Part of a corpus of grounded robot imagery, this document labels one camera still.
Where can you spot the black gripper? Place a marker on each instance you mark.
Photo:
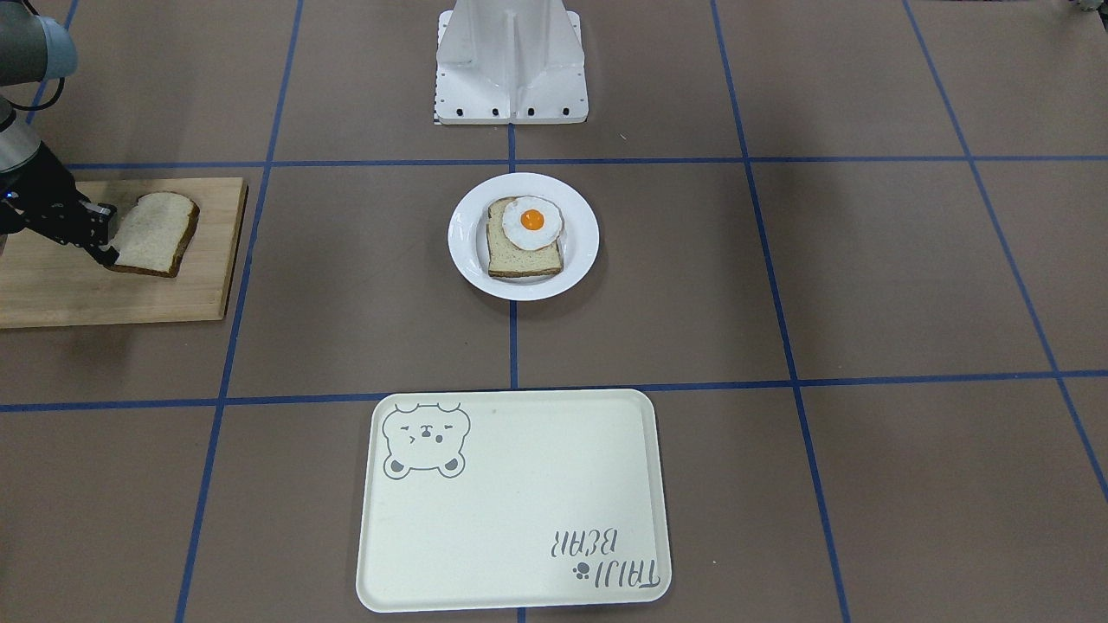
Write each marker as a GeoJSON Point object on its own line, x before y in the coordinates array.
{"type": "Point", "coordinates": [43, 192]}

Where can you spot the bread slice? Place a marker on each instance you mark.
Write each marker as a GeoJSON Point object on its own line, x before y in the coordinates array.
{"type": "Point", "coordinates": [154, 235]}
{"type": "Point", "coordinates": [507, 262]}

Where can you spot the white round plate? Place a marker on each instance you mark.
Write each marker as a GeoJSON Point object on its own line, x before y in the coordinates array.
{"type": "Point", "coordinates": [467, 239]}

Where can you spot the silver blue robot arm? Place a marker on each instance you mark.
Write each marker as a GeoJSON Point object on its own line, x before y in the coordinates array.
{"type": "Point", "coordinates": [34, 48]}

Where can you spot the bread slice under egg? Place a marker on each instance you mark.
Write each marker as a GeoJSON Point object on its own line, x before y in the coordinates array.
{"type": "Point", "coordinates": [507, 262]}

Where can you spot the bamboo cutting board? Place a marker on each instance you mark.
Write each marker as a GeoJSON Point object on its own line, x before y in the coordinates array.
{"type": "Point", "coordinates": [44, 284]}

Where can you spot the fried egg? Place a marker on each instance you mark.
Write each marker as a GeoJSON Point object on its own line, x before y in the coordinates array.
{"type": "Point", "coordinates": [531, 223]}

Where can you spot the cream bear serving tray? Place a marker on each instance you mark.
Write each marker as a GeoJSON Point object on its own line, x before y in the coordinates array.
{"type": "Point", "coordinates": [540, 498]}

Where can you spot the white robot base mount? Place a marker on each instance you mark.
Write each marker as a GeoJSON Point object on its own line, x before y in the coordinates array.
{"type": "Point", "coordinates": [510, 62]}

